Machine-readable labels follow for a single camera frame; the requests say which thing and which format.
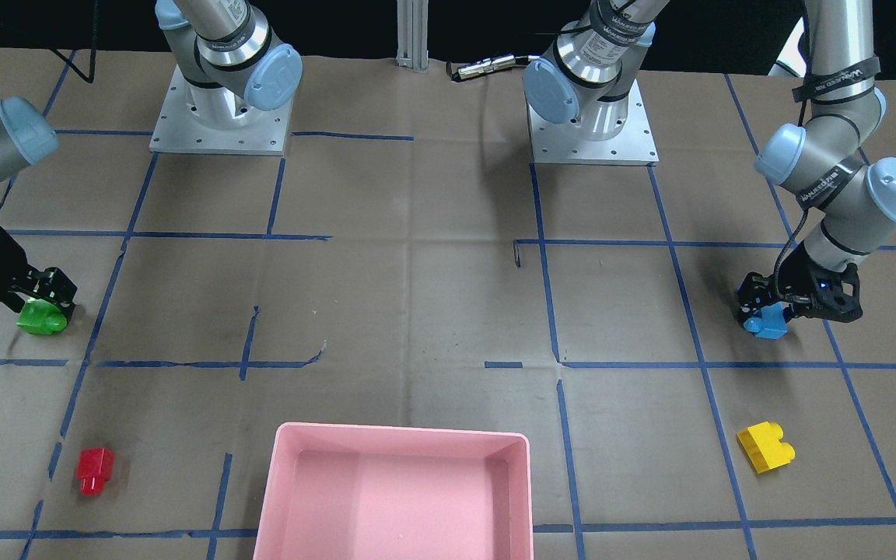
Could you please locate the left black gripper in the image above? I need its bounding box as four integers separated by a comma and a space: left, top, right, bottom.
737, 244, 862, 324

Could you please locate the blue toy block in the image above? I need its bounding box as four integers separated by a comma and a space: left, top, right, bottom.
742, 303, 787, 340

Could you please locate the green toy block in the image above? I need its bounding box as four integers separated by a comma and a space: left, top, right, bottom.
16, 299, 68, 336

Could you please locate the yellow toy block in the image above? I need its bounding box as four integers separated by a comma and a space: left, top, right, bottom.
737, 421, 796, 474

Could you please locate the red toy block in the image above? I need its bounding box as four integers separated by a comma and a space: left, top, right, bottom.
75, 447, 115, 496

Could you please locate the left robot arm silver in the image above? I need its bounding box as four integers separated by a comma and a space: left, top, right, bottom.
737, 1, 896, 339

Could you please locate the pink plastic box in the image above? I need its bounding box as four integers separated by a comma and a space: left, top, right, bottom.
254, 422, 534, 559

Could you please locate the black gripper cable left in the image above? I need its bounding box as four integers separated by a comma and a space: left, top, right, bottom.
775, 204, 810, 300

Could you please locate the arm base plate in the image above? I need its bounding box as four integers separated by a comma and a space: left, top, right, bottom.
149, 68, 295, 156
527, 82, 660, 166

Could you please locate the metal cable connector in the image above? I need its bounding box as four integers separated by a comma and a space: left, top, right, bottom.
446, 54, 541, 84

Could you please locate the aluminium frame post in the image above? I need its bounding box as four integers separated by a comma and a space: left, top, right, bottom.
395, 0, 429, 73

